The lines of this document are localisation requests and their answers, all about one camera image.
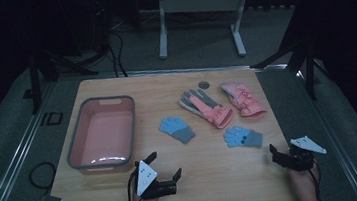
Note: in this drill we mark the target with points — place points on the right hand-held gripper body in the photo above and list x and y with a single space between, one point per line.
301 158

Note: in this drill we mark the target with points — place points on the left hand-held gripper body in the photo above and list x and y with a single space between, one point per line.
146 179

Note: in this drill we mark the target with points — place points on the blue dotted knit glove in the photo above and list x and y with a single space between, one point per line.
242 137

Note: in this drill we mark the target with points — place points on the pink plastic basin grey rim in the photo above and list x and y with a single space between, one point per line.
103 135

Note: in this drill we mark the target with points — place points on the person's right hand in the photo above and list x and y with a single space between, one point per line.
303 179

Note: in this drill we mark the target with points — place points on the pink and grey ski glove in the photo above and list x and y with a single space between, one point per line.
209 110

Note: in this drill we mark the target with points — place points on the black angled stand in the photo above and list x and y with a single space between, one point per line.
311 76

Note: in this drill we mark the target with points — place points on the grey round sticker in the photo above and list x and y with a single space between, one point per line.
203 85

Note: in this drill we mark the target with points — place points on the grey tape piece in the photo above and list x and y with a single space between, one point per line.
53 200

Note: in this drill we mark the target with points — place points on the black tape marks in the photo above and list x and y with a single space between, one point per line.
42 119

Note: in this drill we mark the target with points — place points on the black tripod stand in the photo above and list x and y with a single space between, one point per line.
35 88

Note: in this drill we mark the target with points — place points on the dark equipment rack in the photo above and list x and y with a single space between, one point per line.
101 21

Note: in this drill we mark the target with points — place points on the long metal floor rail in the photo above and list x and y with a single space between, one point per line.
339 150
14 154

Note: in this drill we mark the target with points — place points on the short metal floor rail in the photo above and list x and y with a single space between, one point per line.
163 70

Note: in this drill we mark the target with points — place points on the white metal desk frame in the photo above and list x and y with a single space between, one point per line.
203 3

